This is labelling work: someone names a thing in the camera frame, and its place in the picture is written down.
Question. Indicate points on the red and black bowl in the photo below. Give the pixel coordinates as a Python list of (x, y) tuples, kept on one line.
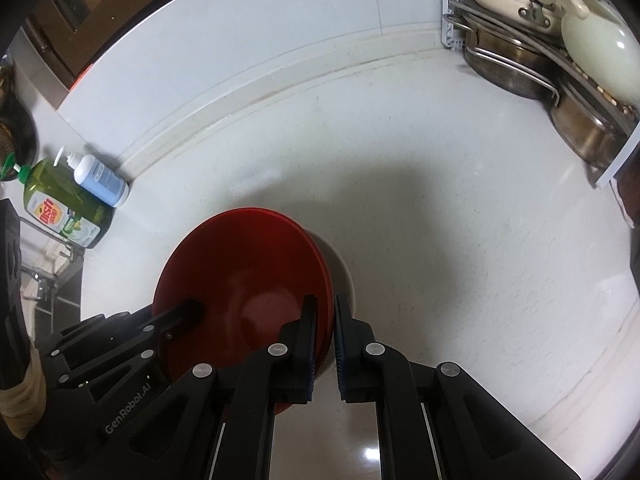
[(240, 270)]

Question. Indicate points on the blue pump bottle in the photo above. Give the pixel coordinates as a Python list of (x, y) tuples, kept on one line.
[(100, 180)]

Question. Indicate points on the cream teapot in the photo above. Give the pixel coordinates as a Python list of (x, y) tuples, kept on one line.
[(595, 45)]

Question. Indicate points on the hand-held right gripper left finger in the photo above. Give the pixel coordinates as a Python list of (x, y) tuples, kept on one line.
[(310, 350)]

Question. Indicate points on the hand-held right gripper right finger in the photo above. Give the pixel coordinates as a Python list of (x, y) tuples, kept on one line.
[(341, 350)]

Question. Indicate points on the dark frying pan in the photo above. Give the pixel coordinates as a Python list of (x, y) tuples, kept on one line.
[(20, 140)]

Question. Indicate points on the green dish soap bottle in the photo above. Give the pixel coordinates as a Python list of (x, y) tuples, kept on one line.
[(70, 210)]

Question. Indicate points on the white bowl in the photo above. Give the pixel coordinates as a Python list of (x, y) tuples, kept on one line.
[(345, 280)]

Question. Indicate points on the dark wooden window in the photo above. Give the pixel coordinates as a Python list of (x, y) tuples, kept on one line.
[(50, 25)]

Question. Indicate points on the tall chrome faucet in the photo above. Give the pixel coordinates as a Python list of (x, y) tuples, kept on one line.
[(42, 285)]

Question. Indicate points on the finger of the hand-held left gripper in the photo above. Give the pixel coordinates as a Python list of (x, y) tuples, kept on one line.
[(182, 315)]

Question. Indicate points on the steel pots on rack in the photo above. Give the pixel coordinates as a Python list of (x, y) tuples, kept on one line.
[(452, 20)]

